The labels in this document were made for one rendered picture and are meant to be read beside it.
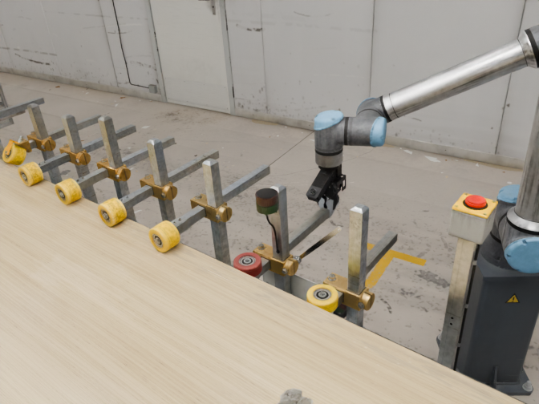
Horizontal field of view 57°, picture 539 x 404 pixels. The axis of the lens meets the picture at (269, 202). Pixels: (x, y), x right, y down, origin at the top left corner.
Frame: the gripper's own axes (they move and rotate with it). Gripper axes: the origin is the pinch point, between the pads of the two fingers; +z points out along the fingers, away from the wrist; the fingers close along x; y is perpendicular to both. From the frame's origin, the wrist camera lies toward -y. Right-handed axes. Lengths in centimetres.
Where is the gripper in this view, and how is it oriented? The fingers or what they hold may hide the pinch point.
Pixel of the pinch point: (326, 216)
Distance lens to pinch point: 173.0
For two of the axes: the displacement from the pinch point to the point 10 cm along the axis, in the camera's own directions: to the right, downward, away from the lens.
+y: 6.1, -4.6, 6.4
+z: 0.8, 8.4, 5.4
